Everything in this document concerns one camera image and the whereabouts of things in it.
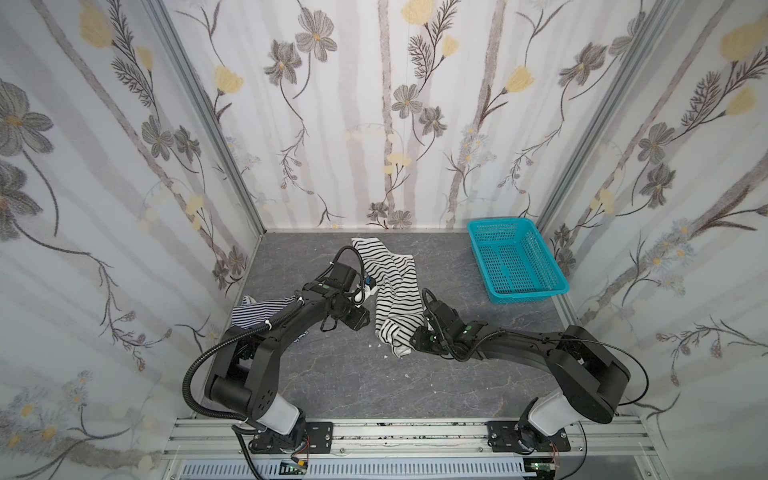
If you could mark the white slotted cable duct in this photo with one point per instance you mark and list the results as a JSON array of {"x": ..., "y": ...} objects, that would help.
[{"x": 402, "y": 468}]

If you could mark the green circuit board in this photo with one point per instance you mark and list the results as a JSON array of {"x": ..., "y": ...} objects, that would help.
[
  {"x": 540, "y": 469},
  {"x": 293, "y": 467}
]

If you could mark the green circuit board right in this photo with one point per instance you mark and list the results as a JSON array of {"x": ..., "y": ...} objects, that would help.
[{"x": 540, "y": 469}]

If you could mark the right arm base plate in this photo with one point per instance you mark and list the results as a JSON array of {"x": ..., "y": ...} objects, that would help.
[{"x": 509, "y": 437}]

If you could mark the teal plastic basket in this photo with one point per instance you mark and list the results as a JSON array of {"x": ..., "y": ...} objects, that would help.
[{"x": 514, "y": 261}]

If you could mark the aluminium corner post right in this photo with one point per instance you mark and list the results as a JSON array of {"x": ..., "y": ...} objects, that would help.
[{"x": 638, "y": 53}]

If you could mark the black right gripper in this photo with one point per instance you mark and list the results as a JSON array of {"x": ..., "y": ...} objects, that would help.
[{"x": 425, "y": 339}]

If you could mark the aluminium corner post left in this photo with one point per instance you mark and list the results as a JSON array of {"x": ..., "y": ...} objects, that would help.
[{"x": 203, "y": 108}]

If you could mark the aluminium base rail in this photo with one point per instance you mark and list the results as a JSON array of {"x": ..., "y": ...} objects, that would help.
[{"x": 404, "y": 438}]

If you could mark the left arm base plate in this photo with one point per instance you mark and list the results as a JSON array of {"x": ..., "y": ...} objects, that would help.
[{"x": 308, "y": 437}]

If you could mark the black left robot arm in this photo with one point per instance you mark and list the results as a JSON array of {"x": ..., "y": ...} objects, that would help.
[{"x": 238, "y": 378}]

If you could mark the blue white striped tank top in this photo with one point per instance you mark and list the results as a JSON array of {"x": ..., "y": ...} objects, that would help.
[{"x": 251, "y": 313}]

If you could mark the black white striped tank top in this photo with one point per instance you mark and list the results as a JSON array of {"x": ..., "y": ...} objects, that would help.
[{"x": 398, "y": 305}]

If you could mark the aluminium corner post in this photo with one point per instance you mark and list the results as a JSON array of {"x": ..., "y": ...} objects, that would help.
[
  {"x": 638, "y": 53},
  {"x": 203, "y": 108}
]

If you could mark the green circuit board left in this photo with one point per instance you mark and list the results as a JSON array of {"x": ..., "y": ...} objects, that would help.
[{"x": 293, "y": 467}]

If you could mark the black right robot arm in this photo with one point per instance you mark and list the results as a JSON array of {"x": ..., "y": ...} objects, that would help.
[{"x": 593, "y": 378}]

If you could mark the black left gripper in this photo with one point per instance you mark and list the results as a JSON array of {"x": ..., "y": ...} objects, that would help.
[{"x": 360, "y": 310}]

